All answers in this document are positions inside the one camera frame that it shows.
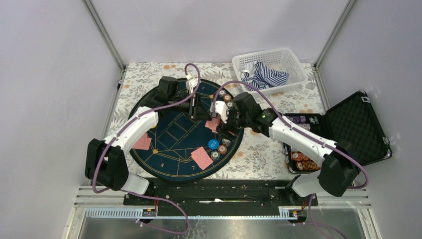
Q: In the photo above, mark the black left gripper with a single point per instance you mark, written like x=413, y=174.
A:
x=201, y=113

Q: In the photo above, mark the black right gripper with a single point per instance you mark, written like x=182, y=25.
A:
x=224, y=129

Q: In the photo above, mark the red playing card deck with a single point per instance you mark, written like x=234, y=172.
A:
x=193, y=107

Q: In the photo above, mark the red chip stack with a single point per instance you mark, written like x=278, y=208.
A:
x=222, y=149
x=227, y=98

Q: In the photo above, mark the grey chip stack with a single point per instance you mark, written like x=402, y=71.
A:
x=221, y=93
x=226, y=142

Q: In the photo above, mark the red card seat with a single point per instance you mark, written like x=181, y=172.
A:
x=213, y=124
x=143, y=143
x=201, y=158

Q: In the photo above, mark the blue small blind button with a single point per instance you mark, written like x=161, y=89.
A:
x=213, y=144

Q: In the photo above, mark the green blue 50 chip stack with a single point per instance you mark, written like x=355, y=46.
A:
x=215, y=155

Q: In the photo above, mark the red card bottom seat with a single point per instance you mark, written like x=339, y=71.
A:
x=201, y=158

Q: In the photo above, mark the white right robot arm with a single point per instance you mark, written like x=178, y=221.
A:
x=337, y=169

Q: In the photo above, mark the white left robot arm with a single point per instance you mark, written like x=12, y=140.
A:
x=106, y=158

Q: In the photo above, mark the floral tablecloth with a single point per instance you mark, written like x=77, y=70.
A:
x=258, y=157

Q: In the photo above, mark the blue white striped cloth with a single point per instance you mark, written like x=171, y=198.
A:
x=260, y=76

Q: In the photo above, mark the white plastic basket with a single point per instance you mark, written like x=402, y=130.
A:
x=282, y=59

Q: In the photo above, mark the round dark blue poker mat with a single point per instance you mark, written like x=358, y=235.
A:
x=176, y=136

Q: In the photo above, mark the red chips in case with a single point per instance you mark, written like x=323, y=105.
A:
x=303, y=163

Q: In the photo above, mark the black aluminium poker case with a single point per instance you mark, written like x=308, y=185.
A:
x=354, y=121

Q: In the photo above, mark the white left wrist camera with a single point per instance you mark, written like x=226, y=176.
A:
x=191, y=83

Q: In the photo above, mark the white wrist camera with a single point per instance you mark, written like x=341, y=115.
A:
x=219, y=109
x=191, y=83

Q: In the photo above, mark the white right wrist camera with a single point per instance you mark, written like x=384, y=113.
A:
x=219, y=109

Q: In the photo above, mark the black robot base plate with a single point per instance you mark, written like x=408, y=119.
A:
x=216, y=197

